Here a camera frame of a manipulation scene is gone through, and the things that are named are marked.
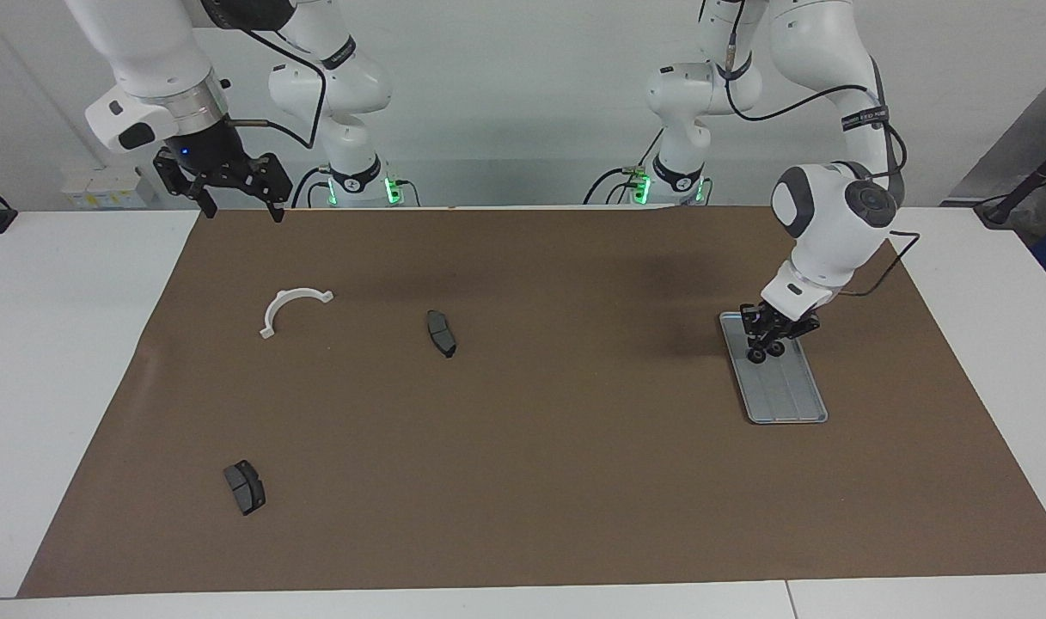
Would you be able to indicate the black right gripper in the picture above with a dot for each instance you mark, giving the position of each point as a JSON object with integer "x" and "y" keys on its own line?
{"x": 217, "y": 163}

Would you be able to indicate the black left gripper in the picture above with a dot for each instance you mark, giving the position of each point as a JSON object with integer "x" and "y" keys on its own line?
{"x": 776, "y": 322}

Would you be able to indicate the black bearing gear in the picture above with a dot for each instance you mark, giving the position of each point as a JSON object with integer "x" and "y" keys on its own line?
{"x": 756, "y": 356}
{"x": 777, "y": 349}

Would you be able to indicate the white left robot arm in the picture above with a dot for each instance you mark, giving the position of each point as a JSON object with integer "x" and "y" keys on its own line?
{"x": 823, "y": 232}

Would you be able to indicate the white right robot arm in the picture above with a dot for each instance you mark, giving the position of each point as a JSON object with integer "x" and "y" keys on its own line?
{"x": 144, "y": 52}

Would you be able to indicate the silver metal tray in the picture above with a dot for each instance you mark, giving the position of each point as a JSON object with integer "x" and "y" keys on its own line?
{"x": 789, "y": 395}

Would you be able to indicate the brown table mat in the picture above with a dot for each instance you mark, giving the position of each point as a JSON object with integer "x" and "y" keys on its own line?
{"x": 574, "y": 473}

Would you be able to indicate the dark grey brake pad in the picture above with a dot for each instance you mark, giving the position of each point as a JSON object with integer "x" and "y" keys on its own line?
{"x": 441, "y": 335}
{"x": 246, "y": 490}

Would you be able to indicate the black stand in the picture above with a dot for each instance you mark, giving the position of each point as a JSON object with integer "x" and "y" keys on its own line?
{"x": 1000, "y": 209}

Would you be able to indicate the white curved plastic bracket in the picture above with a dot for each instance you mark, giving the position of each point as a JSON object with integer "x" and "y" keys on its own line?
{"x": 273, "y": 309}

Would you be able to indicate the white wall socket box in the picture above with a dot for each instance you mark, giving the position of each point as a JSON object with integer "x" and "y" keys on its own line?
{"x": 101, "y": 193}

